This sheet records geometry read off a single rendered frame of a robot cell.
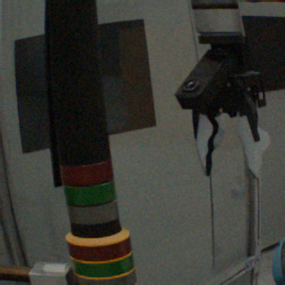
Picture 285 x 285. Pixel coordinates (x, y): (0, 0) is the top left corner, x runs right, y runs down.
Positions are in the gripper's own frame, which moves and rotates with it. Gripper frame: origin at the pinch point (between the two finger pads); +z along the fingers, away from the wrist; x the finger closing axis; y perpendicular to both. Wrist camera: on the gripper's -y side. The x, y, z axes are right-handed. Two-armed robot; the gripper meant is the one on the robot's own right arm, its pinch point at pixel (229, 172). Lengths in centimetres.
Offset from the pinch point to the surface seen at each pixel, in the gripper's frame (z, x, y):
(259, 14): -25, 177, 315
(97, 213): -11, -26, -51
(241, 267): 49, 45, 69
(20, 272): -6, -20, -55
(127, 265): -7, -27, -50
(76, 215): -11, -25, -52
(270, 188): 97, 180, 306
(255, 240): 43, 45, 76
